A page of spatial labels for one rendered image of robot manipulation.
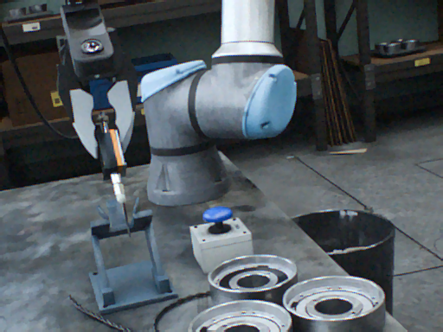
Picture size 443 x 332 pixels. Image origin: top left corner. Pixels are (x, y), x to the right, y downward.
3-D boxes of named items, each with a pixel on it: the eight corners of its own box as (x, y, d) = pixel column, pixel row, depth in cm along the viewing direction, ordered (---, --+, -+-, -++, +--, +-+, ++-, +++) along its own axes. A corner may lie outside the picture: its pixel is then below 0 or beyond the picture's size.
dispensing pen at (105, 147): (118, 236, 88) (89, 107, 93) (118, 245, 92) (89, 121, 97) (137, 232, 88) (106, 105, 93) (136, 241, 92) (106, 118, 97)
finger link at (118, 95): (138, 139, 99) (118, 72, 97) (145, 148, 94) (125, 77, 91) (115, 146, 99) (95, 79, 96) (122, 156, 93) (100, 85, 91)
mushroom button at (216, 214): (239, 245, 102) (234, 211, 100) (210, 251, 101) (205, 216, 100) (232, 236, 105) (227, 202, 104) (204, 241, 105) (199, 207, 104)
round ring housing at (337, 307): (391, 309, 84) (388, 276, 82) (382, 359, 74) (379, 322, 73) (297, 306, 88) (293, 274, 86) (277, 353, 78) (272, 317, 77)
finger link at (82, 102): (94, 150, 99) (90, 79, 96) (100, 160, 93) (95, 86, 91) (71, 152, 98) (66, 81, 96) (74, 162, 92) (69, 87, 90)
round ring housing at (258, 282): (227, 283, 97) (224, 253, 96) (309, 285, 92) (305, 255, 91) (200, 321, 88) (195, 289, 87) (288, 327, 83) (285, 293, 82)
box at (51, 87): (91, 113, 424) (79, 47, 413) (3, 130, 415) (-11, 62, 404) (81, 104, 462) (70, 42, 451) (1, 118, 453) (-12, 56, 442)
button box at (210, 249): (255, 264, 101) (251, 230, 100) (204, 274, 100) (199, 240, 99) (240, 244, 109) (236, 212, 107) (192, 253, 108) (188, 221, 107)
